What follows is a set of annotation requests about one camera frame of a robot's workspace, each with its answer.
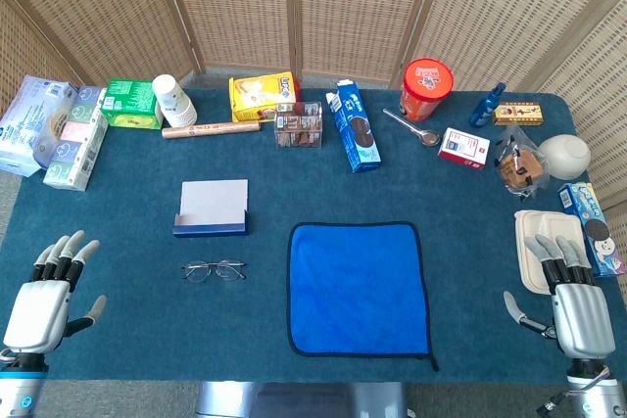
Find wicker folding screen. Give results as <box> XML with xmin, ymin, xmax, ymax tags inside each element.
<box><xmin>0</xmin><ymin>0</ymin><xmax>627</xmax><ymax>306</ymax></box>

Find clear bag of biscuits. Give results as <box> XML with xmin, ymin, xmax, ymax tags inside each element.
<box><xmin>492</xmin><ymin>124</ymin><xmax>553</xmax><ymax>202</ymax></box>

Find pale blue tissue bag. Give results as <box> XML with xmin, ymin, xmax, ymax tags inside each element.
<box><xmin>0</xmin><ymin>74</ymin><xmax>79</xmax><ymax>178</ymax></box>

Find yellow brown small box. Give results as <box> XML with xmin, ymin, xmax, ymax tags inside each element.
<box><xmin>493</xmin><ymin>101</ymin><xmax>546</xmax><ymax>126</ymax></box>

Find clear box brown cookies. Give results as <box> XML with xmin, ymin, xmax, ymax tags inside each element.
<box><xmin>273</xmin><ymin>101</ymin><xmax>324</xmax><ymax>150</ymax></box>

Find pastel tissue multipack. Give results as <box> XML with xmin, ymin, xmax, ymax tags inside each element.
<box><xmin>42</xmin><ymin>85</ymin><xmax>110</xmax><ymax>193</ymax></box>

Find blue spray bottle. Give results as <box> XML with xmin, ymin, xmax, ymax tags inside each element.
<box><xmin>468</xmin><ymin>82</ymin><xmax>506</xmax><ymax>128</ymax></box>

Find blue cartoon cookie box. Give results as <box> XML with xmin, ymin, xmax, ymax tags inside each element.
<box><xmin>558</xmin><ymin>181</ymin><xmax>627</xmax><ymax>278</ymax></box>

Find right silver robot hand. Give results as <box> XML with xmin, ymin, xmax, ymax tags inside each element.
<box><xmin>503</xmin><ymin>234</ymin><xmax>616</xmax><ymax>360</ymax></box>

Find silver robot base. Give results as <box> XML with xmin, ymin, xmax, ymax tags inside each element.
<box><xmin>194</xmin><ymin>381</ymin><xmax>410</xmax><ymax>418</ymax></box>

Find red white small box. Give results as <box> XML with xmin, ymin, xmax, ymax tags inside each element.
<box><xmin>437</xmin><ymin>126</ymin><xmax>491</xmax><ymax>171</ymax></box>

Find orange instant noodle tub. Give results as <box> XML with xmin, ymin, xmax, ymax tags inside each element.
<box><xmin>399</xmin><ymin>57</ymin><xmax>456</xmax><ymax>122</ymax></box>

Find blue glasses case grey lining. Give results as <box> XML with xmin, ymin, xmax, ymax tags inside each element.
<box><xmin>171</xmin><ymin>178</ymin><xmax>250</xmax><ymax>239</ymax></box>

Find brown paper wrapped roll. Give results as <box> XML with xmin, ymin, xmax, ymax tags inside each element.
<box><xmin>162</xmin><ymin>119</ymin><xmax>262</xmax><ymax>141</ymax></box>

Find long blue cookie box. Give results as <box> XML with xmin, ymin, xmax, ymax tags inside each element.
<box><xmin>326</xmin><ymin>78</ymin><xmax>383</xmax><ymax>174</ymax></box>

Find blue cloth black trim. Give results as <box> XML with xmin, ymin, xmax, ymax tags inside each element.
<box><xmin>285</xmin><ymin>220</ymin><xmax>440</xmax><ymax>373</ymax></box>

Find teal table carpet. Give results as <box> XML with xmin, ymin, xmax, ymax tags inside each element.
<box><xmin>0</xmin><ymin>87</ymin><xmax>627</xmax><ymax>385</ymax></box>

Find white paper cup stack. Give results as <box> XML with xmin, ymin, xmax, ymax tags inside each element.
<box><xmin>151</xmin><ymin>74</ymin><xmax>199</xmax><ymax>129</ymax></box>

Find wire-frame eyeglasses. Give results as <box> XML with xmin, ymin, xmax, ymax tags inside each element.
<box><xmin>180</xmin><ymin>259</ymin><xmax>247</xmax><ymax>285</ymax></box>

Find metal spoon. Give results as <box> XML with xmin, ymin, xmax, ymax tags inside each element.
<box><xmin>382</xmin><ymin>108</ymin><xmax>442</xmax><ymax>148</ymax></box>

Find green tissue pack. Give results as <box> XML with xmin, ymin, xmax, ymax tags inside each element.
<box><xmin>100</xmin><ymin>77</ymin><xmax>166</xmax><ymax>131</ymax></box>

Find beige takeout container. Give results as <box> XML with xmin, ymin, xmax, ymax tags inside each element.
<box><xmin>513</xmin><ymin>209</ymin><xmax>589</xmax><ymax>298</ymax></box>

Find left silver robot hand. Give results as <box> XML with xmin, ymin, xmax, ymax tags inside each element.
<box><xmin>2</xmin><ymin>230</ymin><xmax>108</xmax><ymax>355</ymax></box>

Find white upturned bowl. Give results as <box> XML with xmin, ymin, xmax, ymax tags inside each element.
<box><xmin>537</xmin><ymin>134</ymin><xmax>593</xmax><ymax>181</ymax></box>

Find yellow bread package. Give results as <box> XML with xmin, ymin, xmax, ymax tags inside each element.
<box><xmin>228</xmin><ymin>70</ymin><xmax>302</xmax><ymax>123</ymax></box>

